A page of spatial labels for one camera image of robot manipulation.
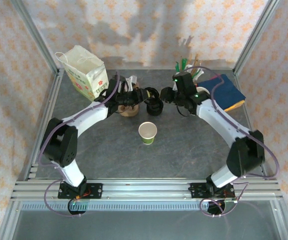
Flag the grey slotted cable duct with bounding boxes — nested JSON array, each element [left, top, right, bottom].
[[20, 201, 211, 211]]

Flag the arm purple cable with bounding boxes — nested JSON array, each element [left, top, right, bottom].
[[188, 65, 281, 219], [37, 71, 121, 219]]

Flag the aluminium frame post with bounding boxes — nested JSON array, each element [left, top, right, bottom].
[[233, 0, 284, 76], [10, 0, 61, 76]]

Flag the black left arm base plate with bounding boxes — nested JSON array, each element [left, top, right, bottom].
[[58, 183, 103, 200]]

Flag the green paper cup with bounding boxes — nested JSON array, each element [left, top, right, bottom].
[[138, 121, 158, 146]]

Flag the wide aluminium mounting rail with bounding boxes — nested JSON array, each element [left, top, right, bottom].
[[10, 178, 284, 202]]

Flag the stack of coloured napkins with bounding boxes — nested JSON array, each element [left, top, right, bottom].
[[196, 73, 247, 111]]

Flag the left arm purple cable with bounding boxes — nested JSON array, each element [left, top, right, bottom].
[[37, 71, 121, 219]]

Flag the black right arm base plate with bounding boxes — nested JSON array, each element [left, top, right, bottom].
[[190, 182, 236, 200]]

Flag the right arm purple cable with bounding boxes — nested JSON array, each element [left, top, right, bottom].
[[188, 65, 281, 219]]

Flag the aluminium frame rail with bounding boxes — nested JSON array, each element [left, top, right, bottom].
[[233, 69, 270, 179], [25, 69, 65, 181]]

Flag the yellow paper napkin stack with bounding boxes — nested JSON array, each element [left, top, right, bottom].
[[223, 98, 246, 113]]

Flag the grey metal lower shelf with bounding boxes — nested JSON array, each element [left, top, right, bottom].
[[11, 209, 282, 240]]

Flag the white floral paper bag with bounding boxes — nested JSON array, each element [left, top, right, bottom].
[[55, 44, 109, 102]]

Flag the black cup lid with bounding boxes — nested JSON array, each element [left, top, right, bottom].
[[146, 100, 164, 117]]

